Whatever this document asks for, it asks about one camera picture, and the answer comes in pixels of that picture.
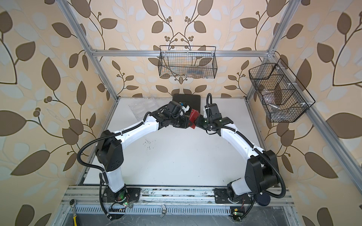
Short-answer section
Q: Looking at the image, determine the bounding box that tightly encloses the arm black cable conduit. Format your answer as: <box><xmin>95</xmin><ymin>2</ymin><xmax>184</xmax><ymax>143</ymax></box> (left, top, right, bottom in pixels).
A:
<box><xmin>76</xmin><ymin>111</ymin><xmax>159</xmax><ymax>221</ymax></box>
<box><xmin>205</xmin><ymin>93</ymin><xmax>287</xmax><ymax>199</ymax></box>

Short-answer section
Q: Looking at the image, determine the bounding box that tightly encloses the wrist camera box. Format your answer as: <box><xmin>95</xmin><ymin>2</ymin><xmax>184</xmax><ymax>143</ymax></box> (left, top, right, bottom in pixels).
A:
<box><xmin>207</xmin><ymin>103</ymin><xmax>222</xmax><ymax>121</ymax></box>
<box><xmin>166</xmin><ymin>101</ymin><xmax>182</xmax><ymax>115</ymax></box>

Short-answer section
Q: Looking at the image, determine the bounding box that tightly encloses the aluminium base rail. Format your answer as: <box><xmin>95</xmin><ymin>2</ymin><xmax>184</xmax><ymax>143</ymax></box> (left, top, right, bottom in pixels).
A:
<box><xmin>52</xmin><ymin>185</ymin><xmax>301</xmax><ymax>226</ymax></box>

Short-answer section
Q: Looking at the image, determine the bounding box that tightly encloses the black wire basket wall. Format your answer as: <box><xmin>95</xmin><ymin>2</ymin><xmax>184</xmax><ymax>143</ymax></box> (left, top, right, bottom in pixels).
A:
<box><xmin>248</xmin><ymin>59</ymin><xmax>315</xmax><ymax>123</ymax></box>
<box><xmin>157</xmin><ymin>45</ymin><xmax>218</xmax><ymax>79</ymax></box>

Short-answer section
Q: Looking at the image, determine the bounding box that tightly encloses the red leather card holder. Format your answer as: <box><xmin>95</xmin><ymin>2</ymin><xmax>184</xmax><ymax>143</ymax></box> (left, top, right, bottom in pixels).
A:
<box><xmin>189</xmin><ymin>109</ymin><xmax>200</xmax><ymax>129</ymax></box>

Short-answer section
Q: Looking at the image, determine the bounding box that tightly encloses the clear plastic organizer box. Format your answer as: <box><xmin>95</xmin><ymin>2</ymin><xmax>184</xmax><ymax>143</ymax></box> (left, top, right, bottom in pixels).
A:
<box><xmin>129</xmin><ymin>98</ymin><xmax>159</xmax><ymax>121</ymax></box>

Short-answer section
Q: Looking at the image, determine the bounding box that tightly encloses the black plastic tool case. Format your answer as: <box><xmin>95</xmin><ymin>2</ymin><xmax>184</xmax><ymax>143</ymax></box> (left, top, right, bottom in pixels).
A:
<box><xmin>173</xmin><ymin>94</ymin><xmax>201</xmax><ymax>112</ymax></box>

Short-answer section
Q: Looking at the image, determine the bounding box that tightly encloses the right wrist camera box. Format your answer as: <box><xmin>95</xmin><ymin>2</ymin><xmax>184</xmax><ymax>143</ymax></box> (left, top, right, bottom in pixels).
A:
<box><xmin>207</xmin><ymin>103</ymin><xmax>222</xmax><ymax>121</ymax></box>

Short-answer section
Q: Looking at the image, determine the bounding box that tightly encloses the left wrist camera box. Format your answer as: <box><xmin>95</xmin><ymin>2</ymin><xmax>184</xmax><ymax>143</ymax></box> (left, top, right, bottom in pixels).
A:
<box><xmin>166</xmin><ymin>101</ymin><xmax>182</xmax><ymax>115</ymax></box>

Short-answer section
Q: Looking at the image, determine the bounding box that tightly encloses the black wire basket right wall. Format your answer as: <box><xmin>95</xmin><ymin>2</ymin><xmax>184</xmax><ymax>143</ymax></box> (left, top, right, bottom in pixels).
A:
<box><xmin>248</xmin><ymin>59</ymin><xmax>315</xmax><ymax>123</ymax></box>

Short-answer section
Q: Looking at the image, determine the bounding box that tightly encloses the yellow handled ratchet tool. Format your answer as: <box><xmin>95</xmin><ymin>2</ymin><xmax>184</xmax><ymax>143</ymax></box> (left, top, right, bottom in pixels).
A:
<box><xmin>69</xmin><ymin>199</ymin><xmax>79</xmax><ymax>226</ymax></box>

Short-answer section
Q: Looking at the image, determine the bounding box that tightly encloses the dark round disc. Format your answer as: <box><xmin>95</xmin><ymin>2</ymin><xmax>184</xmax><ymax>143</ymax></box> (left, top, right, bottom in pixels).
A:
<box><xmin>255</xmin><ymin>193</ymin><xmax>271</xmax><ymax>206</ymax></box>

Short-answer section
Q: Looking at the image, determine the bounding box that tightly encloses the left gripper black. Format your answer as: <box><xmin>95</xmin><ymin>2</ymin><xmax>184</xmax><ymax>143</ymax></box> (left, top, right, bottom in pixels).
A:
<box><xmin>169</xmin><ymin>115</ymin><xmax>194</xmax><ymax>129</ymax></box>

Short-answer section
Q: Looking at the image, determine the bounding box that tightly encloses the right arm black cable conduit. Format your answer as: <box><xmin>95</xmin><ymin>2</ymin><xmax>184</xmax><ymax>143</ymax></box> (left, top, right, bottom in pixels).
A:
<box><xmin>205</xmin><ymin>93</ymin><xmax>287</xmax><ymax>199</ymax></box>

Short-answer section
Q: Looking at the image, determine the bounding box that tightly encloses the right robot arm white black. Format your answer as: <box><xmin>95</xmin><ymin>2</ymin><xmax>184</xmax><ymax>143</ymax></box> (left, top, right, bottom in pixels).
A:
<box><xmin>195</xmin><ymin>116</ymin><xmax>286</xmax><ymax>199</ymax></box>

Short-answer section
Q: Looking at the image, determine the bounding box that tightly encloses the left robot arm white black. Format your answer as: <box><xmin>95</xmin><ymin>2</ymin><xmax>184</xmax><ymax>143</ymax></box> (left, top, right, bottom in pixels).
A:
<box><xmin>96</xmin><ymin>111</ymin><xmax>192</xmax><ymax>193</ymax></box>

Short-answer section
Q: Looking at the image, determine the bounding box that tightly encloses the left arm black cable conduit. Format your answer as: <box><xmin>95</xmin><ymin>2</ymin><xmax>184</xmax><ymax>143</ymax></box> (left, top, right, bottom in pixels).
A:
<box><xmin>76</xmin><ymin>111</ymin><xmax>159</xmax><ymax>221</ymax></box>

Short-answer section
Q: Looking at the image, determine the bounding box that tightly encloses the black wire basket back wall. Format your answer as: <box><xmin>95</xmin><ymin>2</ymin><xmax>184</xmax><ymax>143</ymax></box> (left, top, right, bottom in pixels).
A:
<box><xmin>157</xmin><ymin>45</ymin><xmax>218</xmax><ymax>79</ymax></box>

